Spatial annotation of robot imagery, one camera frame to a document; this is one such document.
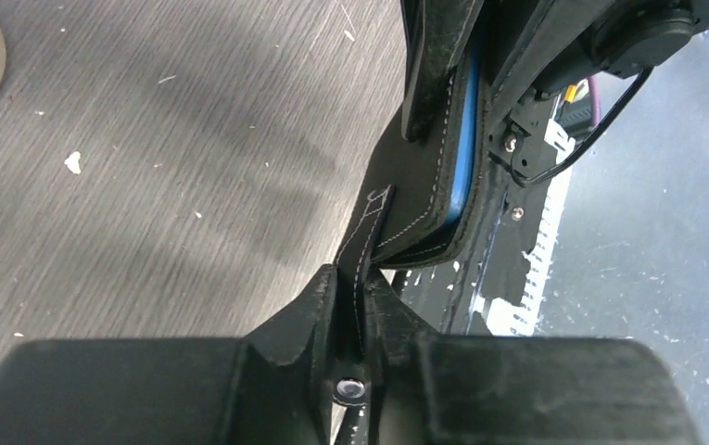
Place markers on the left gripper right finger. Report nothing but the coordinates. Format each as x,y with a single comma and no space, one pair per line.
405,405

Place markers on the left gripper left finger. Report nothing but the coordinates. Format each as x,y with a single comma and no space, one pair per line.
287,394

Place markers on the black leather card holder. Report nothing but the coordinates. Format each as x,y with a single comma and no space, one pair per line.
438,172

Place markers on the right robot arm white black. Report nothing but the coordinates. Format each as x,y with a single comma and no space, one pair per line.
560,43

